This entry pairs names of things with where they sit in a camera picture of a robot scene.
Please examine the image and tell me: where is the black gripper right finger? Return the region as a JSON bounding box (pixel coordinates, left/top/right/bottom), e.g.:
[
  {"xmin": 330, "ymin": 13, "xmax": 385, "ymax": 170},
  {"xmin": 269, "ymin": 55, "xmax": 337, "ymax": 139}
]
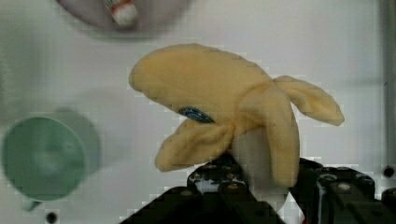
[{"xmin": 290, "ymin": 158, "xmax": 396, "ymax": 224}]

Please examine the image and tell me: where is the grey round plate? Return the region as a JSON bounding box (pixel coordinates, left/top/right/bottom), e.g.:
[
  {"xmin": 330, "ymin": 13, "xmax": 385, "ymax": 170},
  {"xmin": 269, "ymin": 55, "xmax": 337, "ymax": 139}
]
[{"xmin": 55, "ymin": 0, "xmax": 190, "ymax": 32}]

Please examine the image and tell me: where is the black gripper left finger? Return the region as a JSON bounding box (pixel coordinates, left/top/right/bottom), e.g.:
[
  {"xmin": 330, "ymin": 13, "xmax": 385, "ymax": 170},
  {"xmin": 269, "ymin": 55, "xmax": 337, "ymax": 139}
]
[{"xmin": 120, "ymin": 153, "xmax": 285, "ymax": 224}]

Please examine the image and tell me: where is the green mug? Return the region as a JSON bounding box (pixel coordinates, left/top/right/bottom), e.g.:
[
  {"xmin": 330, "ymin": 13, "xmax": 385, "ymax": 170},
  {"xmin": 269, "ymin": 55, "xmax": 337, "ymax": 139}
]
[{"xmin": 1, "ymin": 110, "xmax": 100, "ymax": 212}]

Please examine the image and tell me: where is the yellow plush banana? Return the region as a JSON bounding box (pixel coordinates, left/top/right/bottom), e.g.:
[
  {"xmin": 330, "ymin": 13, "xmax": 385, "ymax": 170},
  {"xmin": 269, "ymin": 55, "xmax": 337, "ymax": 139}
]
[{"xmin": 129, "ymin": 44, "xmax": 345, "ymax": 206}]

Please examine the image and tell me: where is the red plush ketchup bottle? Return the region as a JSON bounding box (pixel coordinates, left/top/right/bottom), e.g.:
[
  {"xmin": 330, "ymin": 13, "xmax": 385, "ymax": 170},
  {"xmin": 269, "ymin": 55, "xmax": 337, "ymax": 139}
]
[{"xmin": 105, "ymin": 0, "xmax": 138, "ymax": 26}]

